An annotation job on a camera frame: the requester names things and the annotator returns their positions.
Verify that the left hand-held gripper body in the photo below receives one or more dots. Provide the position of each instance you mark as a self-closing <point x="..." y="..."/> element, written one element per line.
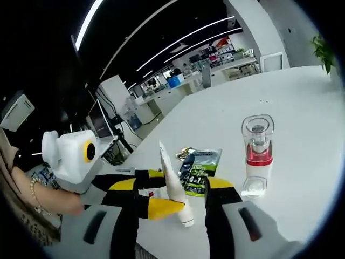
<point x="72" y="159"/>

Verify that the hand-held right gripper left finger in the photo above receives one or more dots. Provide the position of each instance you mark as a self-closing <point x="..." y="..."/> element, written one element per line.
<point x="126" y="224"/>

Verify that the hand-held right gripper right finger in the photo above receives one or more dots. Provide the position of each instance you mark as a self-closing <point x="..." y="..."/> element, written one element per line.
<point x="218" y="224"/>

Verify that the beige skincare cream tube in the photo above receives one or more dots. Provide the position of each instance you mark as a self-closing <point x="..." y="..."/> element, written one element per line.
<point x="173" y="183"/>

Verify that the gold skincare sachet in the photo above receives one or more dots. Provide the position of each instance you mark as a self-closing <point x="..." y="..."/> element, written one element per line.
<point x="183" y="153"/>

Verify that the black and green skincare sachet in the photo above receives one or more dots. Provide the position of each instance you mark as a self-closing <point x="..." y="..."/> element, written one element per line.
<point x="200" y="170"/>

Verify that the tall red-collared skincare pump bottle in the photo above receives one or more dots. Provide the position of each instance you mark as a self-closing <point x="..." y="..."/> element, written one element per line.
<point x="257" y="159"/>

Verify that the blue storage bin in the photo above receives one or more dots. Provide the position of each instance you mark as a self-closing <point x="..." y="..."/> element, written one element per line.
<point x="175" y="81"/>

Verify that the person's left hand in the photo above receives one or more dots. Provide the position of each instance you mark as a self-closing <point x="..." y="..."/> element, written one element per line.
<point x="64" y="203"/>

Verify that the white laptop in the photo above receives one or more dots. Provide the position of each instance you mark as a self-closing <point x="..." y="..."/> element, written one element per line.
<point x="99" y="121"/>

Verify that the black tripod stand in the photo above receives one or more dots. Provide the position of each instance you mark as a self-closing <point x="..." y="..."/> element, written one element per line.
<point x="120" y="135"/>

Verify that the blue water jug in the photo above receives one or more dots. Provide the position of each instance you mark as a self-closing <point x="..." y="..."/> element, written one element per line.
<point x="135" y="122"/>

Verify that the grey framed panel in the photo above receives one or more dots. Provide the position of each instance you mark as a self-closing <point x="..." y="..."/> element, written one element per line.
<point x="17" y="113"/>

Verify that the person's beige patterned garment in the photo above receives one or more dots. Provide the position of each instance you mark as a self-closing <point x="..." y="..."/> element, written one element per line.
<point x="24" y="229"/>

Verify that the white chair back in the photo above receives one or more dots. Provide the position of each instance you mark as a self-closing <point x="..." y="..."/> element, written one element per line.
<point x="271" y="62"/>

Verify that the green potted plant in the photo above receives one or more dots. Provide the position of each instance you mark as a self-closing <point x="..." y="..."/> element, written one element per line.
<point x="324" y="54"/>

